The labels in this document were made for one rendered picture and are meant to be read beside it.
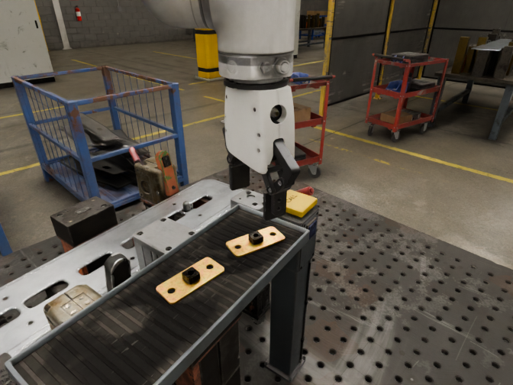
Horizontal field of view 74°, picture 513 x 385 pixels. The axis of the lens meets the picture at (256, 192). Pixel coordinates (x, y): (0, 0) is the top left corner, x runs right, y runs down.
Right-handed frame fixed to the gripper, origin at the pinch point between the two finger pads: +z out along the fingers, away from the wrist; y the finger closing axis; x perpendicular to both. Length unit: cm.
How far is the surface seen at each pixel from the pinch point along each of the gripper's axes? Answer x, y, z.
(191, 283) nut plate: 11.5, -3.7, 7.5
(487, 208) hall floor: -264, 72, 124
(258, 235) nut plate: -0.3, -0.1, 6.8
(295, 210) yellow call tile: -10.2, 4.1, 7.9
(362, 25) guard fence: -396, 358, 6
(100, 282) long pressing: 21.3, 22.5, 23.8
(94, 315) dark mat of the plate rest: 22.7, -2.3, 7.8
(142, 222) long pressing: 9.0, 38.9, 23.8
